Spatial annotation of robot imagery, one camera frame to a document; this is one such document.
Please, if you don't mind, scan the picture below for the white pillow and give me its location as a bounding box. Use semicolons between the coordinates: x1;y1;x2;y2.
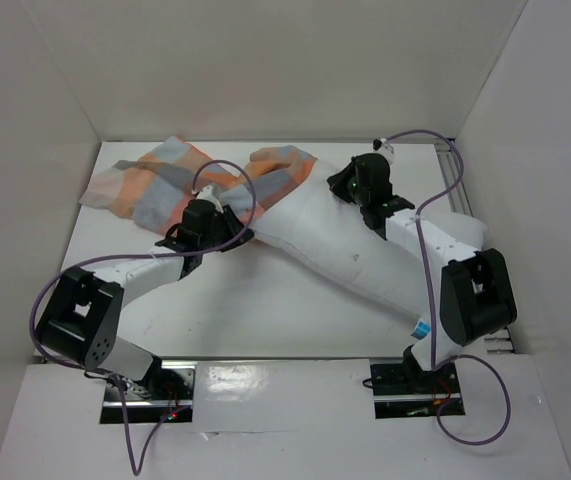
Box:
252;157;489;334

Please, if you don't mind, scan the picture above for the checkered orange blue pillowcase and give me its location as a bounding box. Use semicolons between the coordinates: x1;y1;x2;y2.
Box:
80;137;317;234

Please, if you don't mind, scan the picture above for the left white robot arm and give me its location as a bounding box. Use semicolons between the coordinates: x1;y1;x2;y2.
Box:
33;199;254;399

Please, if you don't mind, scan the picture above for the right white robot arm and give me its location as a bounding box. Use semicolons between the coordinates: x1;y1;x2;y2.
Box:
327;153;517;392

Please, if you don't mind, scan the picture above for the blue white pillow tag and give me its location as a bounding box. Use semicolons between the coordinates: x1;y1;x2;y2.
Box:
411;319;431;340

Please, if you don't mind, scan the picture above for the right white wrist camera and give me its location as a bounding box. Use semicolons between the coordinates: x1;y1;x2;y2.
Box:
372;138;396;164

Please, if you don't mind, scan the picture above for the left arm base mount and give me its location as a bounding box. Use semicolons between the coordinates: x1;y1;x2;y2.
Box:
84;360;197;425

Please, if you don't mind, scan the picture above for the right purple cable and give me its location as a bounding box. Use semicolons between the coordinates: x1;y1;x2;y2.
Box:
382;129;512;446

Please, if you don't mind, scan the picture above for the aluminium table frame rail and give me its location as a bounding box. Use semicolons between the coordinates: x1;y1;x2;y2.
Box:
433;140;517;359

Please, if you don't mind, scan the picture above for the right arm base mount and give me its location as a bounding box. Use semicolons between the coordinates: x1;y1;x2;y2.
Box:
361;359;465;419

